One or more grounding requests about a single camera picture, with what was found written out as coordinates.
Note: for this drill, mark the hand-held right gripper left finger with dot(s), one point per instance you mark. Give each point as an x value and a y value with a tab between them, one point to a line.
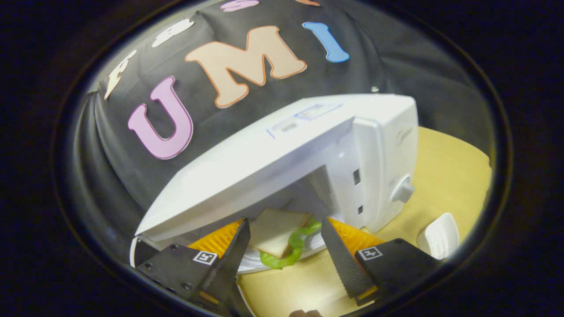
231	259

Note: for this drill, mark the white ribbed plate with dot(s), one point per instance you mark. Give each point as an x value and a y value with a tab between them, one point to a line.
440	237

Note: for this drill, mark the white microwave oven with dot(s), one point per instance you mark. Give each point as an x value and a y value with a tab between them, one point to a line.
264	163

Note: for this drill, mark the lettuce sandwich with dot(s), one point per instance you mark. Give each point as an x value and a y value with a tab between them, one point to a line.
277	231

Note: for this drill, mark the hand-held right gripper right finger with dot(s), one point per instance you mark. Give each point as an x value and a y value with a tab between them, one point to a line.
339	259

